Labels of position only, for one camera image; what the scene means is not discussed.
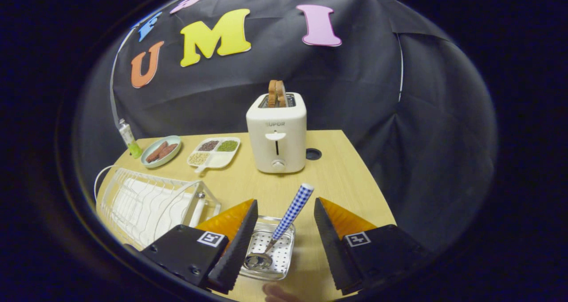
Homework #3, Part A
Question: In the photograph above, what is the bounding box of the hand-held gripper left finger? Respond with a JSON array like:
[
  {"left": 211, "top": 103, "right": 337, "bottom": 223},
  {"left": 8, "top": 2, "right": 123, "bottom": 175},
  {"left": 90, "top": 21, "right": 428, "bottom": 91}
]
[{"left": 141, "top": 199, "right": 259, "bottom": 294}]

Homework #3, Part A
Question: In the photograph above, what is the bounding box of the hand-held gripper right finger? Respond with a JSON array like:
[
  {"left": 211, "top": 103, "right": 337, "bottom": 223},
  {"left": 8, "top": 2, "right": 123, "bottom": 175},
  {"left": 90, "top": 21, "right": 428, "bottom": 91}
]
[{"left": 314, "top": 197, "right": 429, "bottom": 295}]

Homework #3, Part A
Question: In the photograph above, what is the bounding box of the metal wire basket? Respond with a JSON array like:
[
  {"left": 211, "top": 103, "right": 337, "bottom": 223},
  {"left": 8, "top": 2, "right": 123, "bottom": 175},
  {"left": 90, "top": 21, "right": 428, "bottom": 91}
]
[{"left": 240, "top": 216, "right": 296, "bottom": 281}]

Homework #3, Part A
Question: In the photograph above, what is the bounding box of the blue checked handle spoon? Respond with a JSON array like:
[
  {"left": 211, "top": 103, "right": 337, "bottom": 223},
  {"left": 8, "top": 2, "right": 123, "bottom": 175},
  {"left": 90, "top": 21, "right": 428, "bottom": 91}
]
[{"left": 245, "top": 183, "right": 315, "bottom": 268}]

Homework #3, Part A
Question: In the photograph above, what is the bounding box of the white wire dish rack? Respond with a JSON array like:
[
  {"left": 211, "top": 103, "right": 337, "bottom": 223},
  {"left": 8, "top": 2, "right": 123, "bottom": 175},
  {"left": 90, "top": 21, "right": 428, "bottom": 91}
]
[{"left": 94, "top": 165, "right": 221, "bottom": 249}]

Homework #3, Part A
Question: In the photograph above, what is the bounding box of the pale green plate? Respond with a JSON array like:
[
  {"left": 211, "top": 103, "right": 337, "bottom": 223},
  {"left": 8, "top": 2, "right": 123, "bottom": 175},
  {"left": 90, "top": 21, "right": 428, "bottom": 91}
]
[{"left": 140, "top": 135, "right": 182, "bottom": 168}]

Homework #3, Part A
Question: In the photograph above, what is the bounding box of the white divided tray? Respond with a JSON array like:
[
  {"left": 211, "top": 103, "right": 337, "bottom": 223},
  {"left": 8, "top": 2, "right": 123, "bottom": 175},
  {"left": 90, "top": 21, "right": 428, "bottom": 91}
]
[{"left": 187, "top": 137, "right": 241, "bottom": 174}]

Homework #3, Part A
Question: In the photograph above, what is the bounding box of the white toaster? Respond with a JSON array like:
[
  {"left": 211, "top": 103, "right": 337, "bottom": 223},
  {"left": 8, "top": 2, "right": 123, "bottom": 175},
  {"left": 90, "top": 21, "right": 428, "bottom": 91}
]
[{"left": 246, "top": 92, "right": 307, "bottom": 174}]

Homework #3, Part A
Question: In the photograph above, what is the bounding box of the green liquid bottle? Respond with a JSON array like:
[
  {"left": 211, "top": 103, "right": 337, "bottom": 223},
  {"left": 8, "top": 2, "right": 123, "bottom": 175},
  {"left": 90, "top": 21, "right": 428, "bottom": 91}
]
[{"left": 118, "top": 119, "right": 143, "bottom": 159}]

